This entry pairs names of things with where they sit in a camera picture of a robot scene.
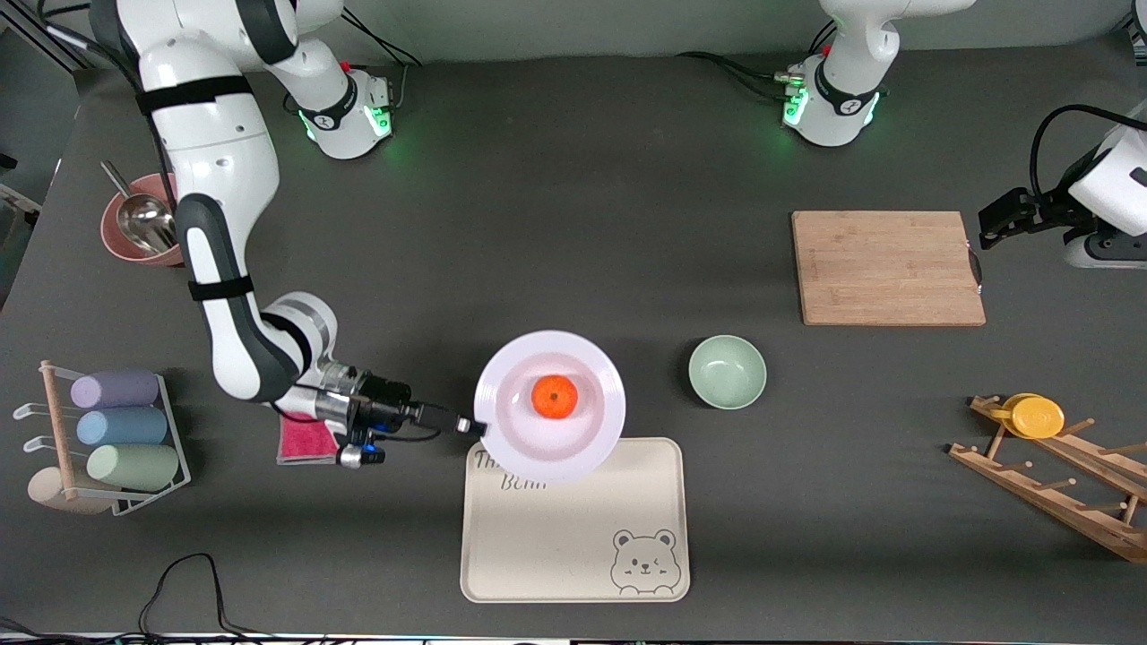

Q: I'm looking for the orange fruit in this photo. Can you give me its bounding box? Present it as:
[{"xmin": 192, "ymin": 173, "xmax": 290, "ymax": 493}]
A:
[{"xmin": 531, "ymin": 374, "xmax": 580, "ymax": 420}]

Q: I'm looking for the white round plate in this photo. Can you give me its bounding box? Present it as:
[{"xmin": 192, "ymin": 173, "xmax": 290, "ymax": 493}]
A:
[{"xmin": 473, "ymin": 331, "xmax": 626, "ymax": 485}]

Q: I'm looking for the pink cloth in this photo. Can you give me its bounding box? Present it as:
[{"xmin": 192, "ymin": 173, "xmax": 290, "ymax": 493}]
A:
[{"xmin": 276, "ymin": 414, "xmax": 341, "ymax": 467}]

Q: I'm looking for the wooden cutting board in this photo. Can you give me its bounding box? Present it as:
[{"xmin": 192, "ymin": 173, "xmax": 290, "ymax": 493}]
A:
[{"xmin": 791, "ymin": 211, "xmax": 987, "ymax": 328}]

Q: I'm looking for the yellow cup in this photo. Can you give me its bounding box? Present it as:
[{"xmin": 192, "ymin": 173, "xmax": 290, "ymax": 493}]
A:
[{"xmin": 1002, "ymin": 392, "xmax": 1066, "ymax": 440}]

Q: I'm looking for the pale green cup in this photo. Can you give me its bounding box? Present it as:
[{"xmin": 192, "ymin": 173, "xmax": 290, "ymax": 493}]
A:
[{"xmin": 86, "ymin": 443, "xmax": 180, "ymax": 492}]

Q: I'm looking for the cream tray with bear print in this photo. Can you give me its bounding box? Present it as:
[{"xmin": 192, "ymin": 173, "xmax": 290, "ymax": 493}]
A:
[{"xmin": 460, "ymin": 436, "xmax": 692, "ymax": 604}]

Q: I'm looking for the blue cup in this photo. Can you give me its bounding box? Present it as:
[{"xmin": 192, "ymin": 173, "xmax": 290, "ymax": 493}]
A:
[{"xmin": 76, "ymin": 408, "xmax": 168, "ymax": 447}]

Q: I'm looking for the purple cup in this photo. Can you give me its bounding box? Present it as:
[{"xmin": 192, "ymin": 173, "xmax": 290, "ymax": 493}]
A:
[{"xmin": 70, "ymin": 369, "xmax": 160, "ymax": 410}]

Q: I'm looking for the metal ladle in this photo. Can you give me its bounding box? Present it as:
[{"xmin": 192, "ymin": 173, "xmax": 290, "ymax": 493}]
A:
[{"xmin": 100, "ymin": 159, "xmax": 177, "ymax": 256}]

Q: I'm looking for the pink bowl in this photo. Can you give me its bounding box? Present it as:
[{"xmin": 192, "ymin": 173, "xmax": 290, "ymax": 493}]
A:
[{"xmin": 100, "ymin": 173, "xmax": 185, "ymax": 268}]

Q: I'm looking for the wooden peg drying rack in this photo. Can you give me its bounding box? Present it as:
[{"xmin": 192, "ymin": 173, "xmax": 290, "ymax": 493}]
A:
[{"xmin": 948, "ymin": 394, "xmax": 1147, "ymax": 565}]

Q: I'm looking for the light green bowl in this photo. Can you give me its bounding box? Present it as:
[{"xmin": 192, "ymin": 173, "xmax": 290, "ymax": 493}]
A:
[{"xmin": 688, "ymin": 335, "xmax": 768, "ymax": 410}]

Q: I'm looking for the black cable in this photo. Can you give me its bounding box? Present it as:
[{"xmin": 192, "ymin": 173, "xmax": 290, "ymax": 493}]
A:
[
  {"xmin": 677, "ymin": 49, "xmax": 805, "ymax": 101},
  {"xmin": 134, "ymin": 552, "xmax": 270, "ymax": 639},
  {"xmin": 339, "ymin": 7, "xmax": 424, "ymax": 71},
  {"xmin": 1029, "ymin": 104, "xmax": 1147, "ymax": 202}
]

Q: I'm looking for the white wire cup rack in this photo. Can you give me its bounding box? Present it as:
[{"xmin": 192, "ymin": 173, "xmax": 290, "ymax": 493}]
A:
[{"xmin": 13, "ymin": 361, "xmax": 192, "ymax": 518}]

